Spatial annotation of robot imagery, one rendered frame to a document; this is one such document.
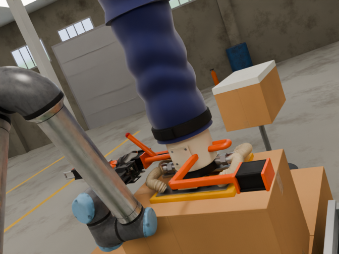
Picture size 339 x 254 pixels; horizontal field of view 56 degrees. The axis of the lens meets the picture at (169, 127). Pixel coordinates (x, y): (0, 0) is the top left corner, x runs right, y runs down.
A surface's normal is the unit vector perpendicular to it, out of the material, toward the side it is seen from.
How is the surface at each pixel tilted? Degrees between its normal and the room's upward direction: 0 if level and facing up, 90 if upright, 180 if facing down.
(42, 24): 90
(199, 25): 90
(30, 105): 100
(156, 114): 84
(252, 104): 90
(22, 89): 76
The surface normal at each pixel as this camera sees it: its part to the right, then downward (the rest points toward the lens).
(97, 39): -0.13, 0.28
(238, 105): -0.48, 0.38
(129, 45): -0.72, 0.22
